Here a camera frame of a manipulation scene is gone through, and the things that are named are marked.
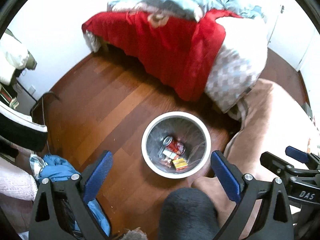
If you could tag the teal quilt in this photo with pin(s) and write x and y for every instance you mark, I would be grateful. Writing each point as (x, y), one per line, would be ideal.
(188, 9)

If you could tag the red soda can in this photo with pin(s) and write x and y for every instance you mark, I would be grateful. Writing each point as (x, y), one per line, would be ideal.
(172, 148)

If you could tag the checkered grey pillow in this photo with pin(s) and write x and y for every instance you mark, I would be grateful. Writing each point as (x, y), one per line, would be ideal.
(239, 62)

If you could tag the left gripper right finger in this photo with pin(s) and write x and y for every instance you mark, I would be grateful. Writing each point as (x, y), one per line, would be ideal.
(273, 221)

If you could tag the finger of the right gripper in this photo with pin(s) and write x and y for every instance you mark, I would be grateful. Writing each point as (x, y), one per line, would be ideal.
(296, 154)

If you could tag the yellow red snack wrapper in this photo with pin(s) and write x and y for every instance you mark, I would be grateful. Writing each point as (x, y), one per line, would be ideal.
(180, 164)

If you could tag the black fuzzy slipper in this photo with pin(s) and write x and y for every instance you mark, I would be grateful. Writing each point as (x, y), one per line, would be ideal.
(188, 213)

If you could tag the blue cloth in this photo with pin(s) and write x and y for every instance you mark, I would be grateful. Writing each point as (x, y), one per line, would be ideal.
(56, 168)

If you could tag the white round trash bin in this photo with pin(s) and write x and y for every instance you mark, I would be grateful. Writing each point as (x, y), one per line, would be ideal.
(187, 129)

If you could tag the white clothes pile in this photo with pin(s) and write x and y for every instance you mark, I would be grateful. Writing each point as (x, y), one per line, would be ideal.
(14, 56)

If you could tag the red fleece blanket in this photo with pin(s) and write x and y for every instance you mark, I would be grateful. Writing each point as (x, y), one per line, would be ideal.
(179, 52)

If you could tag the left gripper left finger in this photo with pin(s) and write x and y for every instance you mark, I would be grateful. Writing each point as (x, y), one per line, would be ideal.
(57, 201)

